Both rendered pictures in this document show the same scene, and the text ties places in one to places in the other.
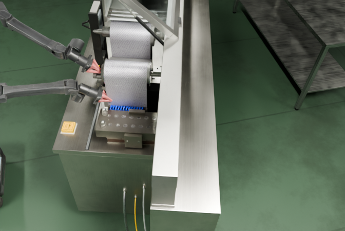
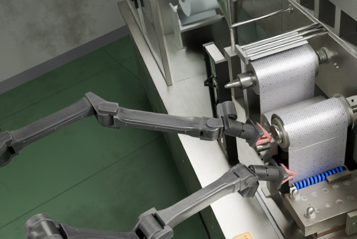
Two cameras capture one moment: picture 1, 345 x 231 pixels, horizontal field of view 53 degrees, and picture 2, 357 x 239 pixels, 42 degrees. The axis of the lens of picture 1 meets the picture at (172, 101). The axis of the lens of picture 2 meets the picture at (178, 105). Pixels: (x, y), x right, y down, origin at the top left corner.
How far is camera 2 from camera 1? 0.97 m
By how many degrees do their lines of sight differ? 11
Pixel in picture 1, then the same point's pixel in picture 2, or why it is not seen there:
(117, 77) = (307, 134)
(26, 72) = (50, 205)
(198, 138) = not seen: outside the picture
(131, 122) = (344, 194)
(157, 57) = not seen: hidden behind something
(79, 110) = (237, 212)
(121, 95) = (309, 160)
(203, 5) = not seen: hidden behind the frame
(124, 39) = (279, 79)
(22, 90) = (187, 207)
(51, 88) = (223, 188)
